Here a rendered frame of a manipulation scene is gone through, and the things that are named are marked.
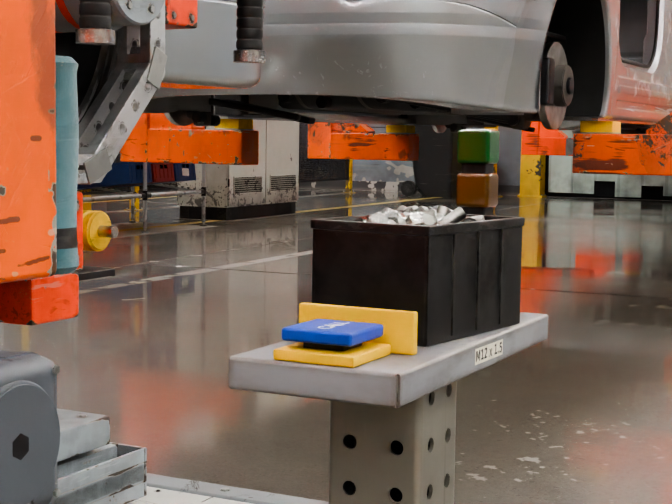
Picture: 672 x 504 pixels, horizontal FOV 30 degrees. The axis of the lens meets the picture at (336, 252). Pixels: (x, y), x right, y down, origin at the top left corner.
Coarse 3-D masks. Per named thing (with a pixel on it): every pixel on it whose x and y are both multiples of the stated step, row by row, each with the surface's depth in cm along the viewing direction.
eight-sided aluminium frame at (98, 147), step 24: (120, 48) 187; (144, 48) 186; (120, 72) 186; (144, 72) 184; (120, 96) 182; (144, 96) 184; (96, 120) 181; (120, 120) 179; (96, 144) 176; (120, 144) 180; (96, 168) 175
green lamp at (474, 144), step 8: (464, 136) 143; (472, 136) 142; (480, 136) 142; (488, 136) 142; (496, 136) 144; (464, 144) 143; (472, 144) 142; (480, 144) 142; (488, 144) 142; (496, 144) 144; (464, 152) 143; (472, 152) 143; (480, 152) 142; (488, 152) 142; (496, 152) 144; (464, 160) 143; (472, 160) 143; (480, 160) 142; (488, 160) 142; (496, 160) 144
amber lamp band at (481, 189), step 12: (456, 180) 144; (468, 180) 143; (480, 180) 142; (492, 180) 143; (456, 192) 144; (468, 192) 143; (480, 192) 142; (492, 192) 144; (456, 204) 144; (468, 204) 143; (480, 204) 143; (492, 204) 144
